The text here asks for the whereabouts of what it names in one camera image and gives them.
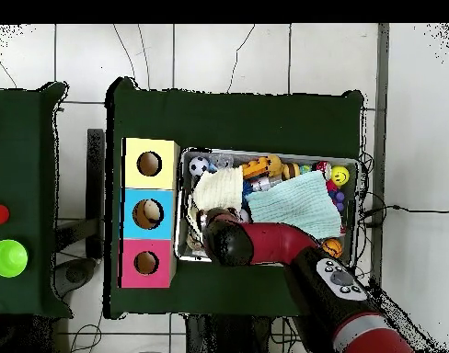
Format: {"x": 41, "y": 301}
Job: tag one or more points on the wooden box with three holes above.
{"x": 132, "y": 213}

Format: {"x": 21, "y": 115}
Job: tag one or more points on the mint green cloth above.
{"x": 298, "y": 206}

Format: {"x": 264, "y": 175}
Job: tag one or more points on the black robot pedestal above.
{"x": 224, "y": 338}

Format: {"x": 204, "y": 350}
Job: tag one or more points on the orange plastic toy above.
{"x": 254, "y": 168}

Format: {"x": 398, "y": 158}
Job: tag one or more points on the clear mesh bin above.
{"x": 351, "y": 213}

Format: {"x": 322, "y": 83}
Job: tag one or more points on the small soccer ball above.
{"x": 199, "y": 166}

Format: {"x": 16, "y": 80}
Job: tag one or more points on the silver toy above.
{"x": 265, "y": 184}

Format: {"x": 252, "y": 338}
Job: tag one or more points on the small orange basketball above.
{"x": 333, "y": 248}

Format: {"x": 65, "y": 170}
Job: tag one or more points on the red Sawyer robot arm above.
{"x": 276, "y": 243}

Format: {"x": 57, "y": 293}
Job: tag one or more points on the cream yellow cloth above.
{"x": 218, "y": 190}

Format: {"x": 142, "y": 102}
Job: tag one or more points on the yellow smiley ball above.
{"x": 340, "y": 176}

